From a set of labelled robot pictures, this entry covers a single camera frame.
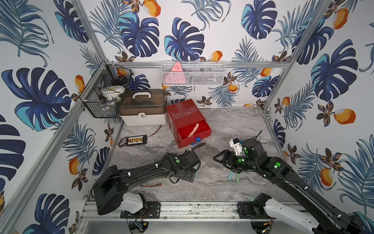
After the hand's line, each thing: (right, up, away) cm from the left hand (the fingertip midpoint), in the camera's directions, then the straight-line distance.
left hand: (187, 173), depth 79 cm
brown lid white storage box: (-29, +38, +17) cm, 51 cm away
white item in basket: (-40, +44, +1) cm, 60 cm away
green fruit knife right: (+30, -5, +7) cm, 31 cm away
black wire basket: (-50, +37, +2) cm, 63 cm away
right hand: (+15, +9, -9) cm, 20 cm away
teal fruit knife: (+25, -4, +7) cm, 27 cm away
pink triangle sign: (-7, +56, +11) cm, 58 cm away
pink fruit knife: (+5, +24, +9) cm, 26 cm away
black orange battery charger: (-35, +15, +22) cm, 44 cm away
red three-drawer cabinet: (0, +27, +5) cm, 27 cm away
